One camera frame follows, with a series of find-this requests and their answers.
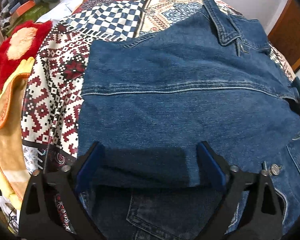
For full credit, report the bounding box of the blue denim jacket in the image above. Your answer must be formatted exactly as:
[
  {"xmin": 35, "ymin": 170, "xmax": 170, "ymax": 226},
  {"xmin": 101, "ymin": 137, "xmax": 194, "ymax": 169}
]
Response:
[{"xmin": 77, "ymin": 0, "xmax": 300, "ymax": 239}]

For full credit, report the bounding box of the pile of clothes and boxes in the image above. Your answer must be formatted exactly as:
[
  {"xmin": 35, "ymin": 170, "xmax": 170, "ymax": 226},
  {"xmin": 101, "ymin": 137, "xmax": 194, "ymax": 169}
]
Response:
[{"xmin": 0, "ymin": 0, "xmax": 60, "ymax": 37}]

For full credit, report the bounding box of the yellow orange blanket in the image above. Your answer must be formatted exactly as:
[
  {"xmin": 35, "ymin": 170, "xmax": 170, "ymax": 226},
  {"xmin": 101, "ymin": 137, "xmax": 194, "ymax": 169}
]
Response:
[{"xmin": 0, "ymin": 57, "xmax": 34, "ymax": 210}]

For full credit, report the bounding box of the patchwork patterned bedspread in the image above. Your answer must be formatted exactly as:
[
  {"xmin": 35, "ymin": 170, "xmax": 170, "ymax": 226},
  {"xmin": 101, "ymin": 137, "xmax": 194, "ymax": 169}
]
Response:
[{"xmin": 21, "ymin": 0, "xmax": 297, "ymax": 233}]

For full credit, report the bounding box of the red plush toy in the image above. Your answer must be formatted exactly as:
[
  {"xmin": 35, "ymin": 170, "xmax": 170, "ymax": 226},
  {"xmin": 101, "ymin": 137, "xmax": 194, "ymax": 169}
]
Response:
[{"xmin": 0, "ymin": 21, "xmax": 52, "ymax": 89}]

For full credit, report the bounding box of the brown wooden door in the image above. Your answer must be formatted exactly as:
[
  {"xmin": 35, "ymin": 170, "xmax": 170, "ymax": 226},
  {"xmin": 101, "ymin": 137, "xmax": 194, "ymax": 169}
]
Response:
[{"xmin": 268, "ymin": 0, "xmax": 300, "ymax": 72}]

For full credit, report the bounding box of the white pillow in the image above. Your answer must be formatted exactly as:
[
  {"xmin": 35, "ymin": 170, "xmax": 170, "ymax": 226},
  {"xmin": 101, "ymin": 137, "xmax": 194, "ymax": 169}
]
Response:
[{"xmin": 36, "ymin": 0, "xmax": 83, "ymax": 26}]

